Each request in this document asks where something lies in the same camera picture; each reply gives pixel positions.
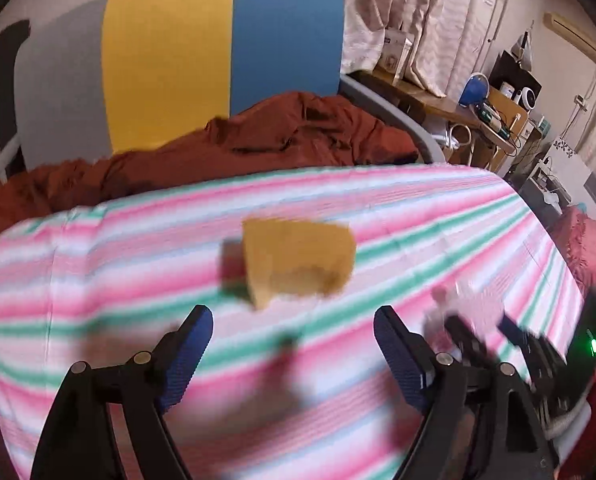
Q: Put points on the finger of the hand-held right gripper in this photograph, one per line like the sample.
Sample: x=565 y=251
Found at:
x=470 y=350
x=523 y=342

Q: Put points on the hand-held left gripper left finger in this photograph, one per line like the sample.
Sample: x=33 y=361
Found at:
x=188 y=355

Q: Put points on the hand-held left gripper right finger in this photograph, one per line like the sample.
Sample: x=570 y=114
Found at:
x=398 y=355

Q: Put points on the notched yellow sponge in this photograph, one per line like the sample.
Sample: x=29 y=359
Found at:
x=298 y=255

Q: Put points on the pink red blanket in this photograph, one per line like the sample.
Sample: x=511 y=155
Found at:
x=583 y=245

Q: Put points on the pink green striped tablecloth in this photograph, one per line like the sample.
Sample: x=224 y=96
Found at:
x=128 y=260

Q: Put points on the white floral storage box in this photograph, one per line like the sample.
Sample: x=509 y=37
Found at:
x=570 y=160

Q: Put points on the brown cardboard box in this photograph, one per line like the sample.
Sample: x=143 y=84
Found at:
x=503 y=107

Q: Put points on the rust brown cloth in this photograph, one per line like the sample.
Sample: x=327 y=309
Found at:
x=278 y=135

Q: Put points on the white round device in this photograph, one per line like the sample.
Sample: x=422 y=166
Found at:
x=529 y=99

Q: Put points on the grey metal armrest tube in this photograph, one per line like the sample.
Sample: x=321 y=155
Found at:
x=398 y=112

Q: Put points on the wooden side desk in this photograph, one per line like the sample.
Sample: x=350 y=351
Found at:
x=428 y=102

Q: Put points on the black shelf box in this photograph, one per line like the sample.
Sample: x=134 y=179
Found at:
x=513 y=67

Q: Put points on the grey yellow blue chair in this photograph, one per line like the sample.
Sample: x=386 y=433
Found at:
x=178 y=60

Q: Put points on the small white carton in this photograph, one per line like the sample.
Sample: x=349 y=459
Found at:
x=396 y=52

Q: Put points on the metal hanger pole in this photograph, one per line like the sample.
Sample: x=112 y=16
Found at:
x=503 y=0

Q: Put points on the starfish print curtain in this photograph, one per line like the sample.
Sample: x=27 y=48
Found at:
x=418 y=5

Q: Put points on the wall air conditioner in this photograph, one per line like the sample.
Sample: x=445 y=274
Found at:
x=573 y=35

